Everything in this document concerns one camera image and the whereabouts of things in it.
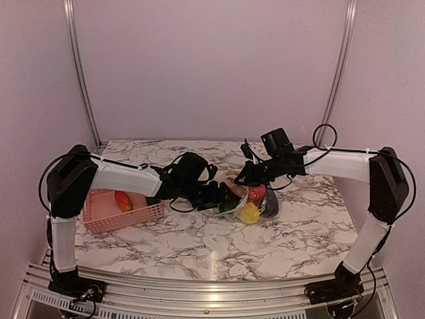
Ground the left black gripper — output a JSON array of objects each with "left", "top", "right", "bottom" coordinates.
[{"left": 181, "top": 179, "right": 236, "bottom": 211}]

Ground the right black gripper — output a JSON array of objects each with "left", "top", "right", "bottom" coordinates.
[{"left": 234, "top": 156, "right": 284, "bottom": 187}]

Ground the red fake cherry tomato bunch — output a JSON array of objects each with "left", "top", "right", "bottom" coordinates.
[{"left": 231, "top": 185, "right": 266, "bottom": 204}]

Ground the clear zip top bag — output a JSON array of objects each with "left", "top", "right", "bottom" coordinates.
[{"left": 202, "top": 170, "right": 281, "bottom": 225}]

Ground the dark green fake avocado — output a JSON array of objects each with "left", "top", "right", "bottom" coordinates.
[{"left": 218, "top": 199, "right": 240, "bottom": 213}]

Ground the green fake cucumber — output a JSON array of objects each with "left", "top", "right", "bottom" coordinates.
[{"left": 145, "top": 197, "right": 161, "bottom": 206}]

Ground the red orange fake mango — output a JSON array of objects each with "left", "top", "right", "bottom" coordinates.
[{"left": 114, "top": 191, "right": 133, "bottom": 213}]

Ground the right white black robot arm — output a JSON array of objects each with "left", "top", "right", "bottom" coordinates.
[{"left": 235, "top": 128, "right": 409, "bottom": 298}]

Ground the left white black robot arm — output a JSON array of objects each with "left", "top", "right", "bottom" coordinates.
[{"left": 41, "top": 144, "right": 229, "bottom": 296}]

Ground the yellow fake lemon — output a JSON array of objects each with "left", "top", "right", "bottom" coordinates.
[{"left": 238, "top": 203, "right": 260, "bottom": 224}]

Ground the dark purple fake eggplant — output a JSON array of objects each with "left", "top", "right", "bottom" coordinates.
[{"left": 258, "top": 192, "right": 280, "bottom": 219}]

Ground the pink perforated plastic basket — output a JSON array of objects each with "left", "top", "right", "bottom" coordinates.
[{"left": 80, "top": 189, "right": 165, "bottom": 235}]

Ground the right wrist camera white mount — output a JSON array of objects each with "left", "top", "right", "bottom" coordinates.
[{"left": 240, "top": 139, "right": 263, "bottom": 164}]

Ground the front aluminium rail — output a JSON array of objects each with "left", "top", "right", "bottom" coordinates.
[{"left": 13, "top": 262, "right": 399, "bottom": 319}]

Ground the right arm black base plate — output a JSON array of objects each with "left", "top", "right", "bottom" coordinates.
[{"left": 304, "top": 263, "right": 364, "bottom": 304}]

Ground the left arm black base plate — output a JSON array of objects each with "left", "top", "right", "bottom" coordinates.
[{"left": 48, "top": 265, "right": 106, "bottom": 303}]

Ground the right aluminium frame post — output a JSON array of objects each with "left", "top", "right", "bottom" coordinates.
[{"left": 320, "top": 0, "right": 359, "bottom": 126}]

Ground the aluminium frame post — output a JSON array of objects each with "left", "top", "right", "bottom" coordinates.
[
  {"left": 63, "top": 0, "right": 102, "bottom": 146},
  {"left": 320, "top": 0, "right": 359, "bottom": 126}
]

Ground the left aluminium frame post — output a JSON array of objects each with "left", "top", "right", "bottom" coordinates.
[{"left": 63, "top": 0, "right": 102, "bottom": 146}]

